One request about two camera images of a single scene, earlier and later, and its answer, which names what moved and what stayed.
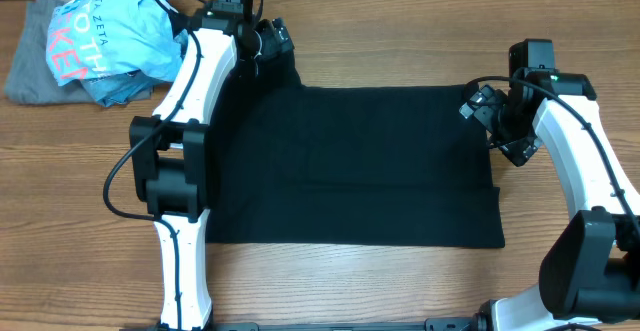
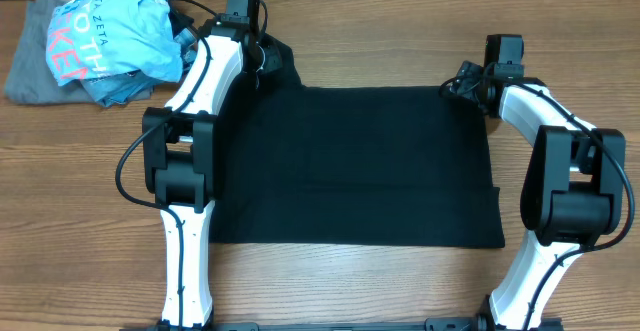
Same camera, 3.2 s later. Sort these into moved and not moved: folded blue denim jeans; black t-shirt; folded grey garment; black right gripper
Moved: black right gripper
Not moved: folded grey garment; folded blue denim jeans; black t-shirt
